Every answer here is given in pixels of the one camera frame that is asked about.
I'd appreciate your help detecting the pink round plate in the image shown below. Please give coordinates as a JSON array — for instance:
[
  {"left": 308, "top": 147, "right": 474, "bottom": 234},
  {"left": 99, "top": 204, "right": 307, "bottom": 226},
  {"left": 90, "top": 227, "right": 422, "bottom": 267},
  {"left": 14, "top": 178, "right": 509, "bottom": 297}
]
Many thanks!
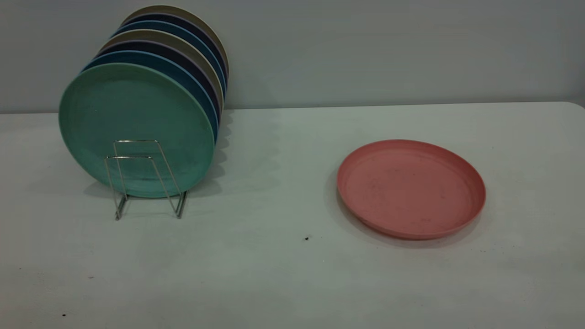
[{"left": 337, "top": 139, "right": 487, "bottom": 240}]

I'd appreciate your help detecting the blue round plate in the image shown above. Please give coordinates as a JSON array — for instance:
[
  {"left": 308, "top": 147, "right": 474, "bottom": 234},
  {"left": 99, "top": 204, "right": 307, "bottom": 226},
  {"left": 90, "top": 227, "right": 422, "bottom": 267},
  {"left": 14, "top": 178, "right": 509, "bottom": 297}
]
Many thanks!
[
  {"left": 111, "top": 20, "right": 227, "bottom": 97},
  {"left": 82, "top": 50, "right": 220, "bottom": 143}
]

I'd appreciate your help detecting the green round plate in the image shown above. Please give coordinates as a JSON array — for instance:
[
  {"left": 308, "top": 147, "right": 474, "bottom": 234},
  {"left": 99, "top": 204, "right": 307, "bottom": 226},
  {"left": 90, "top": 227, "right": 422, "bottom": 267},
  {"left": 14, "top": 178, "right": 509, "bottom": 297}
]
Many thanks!
[{"left": 58, "top": 63, "right": 216, "bottom": 199}]

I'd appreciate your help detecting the dark purple round plate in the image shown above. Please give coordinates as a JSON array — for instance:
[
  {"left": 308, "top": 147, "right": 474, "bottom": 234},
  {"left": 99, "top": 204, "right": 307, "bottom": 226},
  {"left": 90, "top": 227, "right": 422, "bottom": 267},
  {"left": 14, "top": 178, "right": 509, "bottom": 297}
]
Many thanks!
[
  {"left": 95, "top": 40, "right": 223, "bottom": 125},
  {"left": 121, "top": 13, "right": 229, "bottom": 81}
]

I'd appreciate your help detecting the beige round plate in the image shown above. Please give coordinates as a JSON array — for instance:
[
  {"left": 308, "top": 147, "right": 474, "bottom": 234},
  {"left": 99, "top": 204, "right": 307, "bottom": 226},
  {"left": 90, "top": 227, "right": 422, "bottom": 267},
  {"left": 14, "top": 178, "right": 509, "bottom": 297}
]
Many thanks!
[
  {"left": 122, "top": 5, "right": 230, "bottom": 74},
  {"left": 99, "top": 29, "right": 225, "bottom": 113}
]

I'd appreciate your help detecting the metal wire plate rack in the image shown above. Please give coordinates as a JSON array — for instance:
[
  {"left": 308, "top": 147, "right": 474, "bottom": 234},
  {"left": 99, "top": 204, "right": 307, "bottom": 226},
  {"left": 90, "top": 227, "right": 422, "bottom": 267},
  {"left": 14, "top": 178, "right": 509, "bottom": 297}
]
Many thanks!
[{"left": 104, "top": 139, "right": 189, "bottom": 221}]

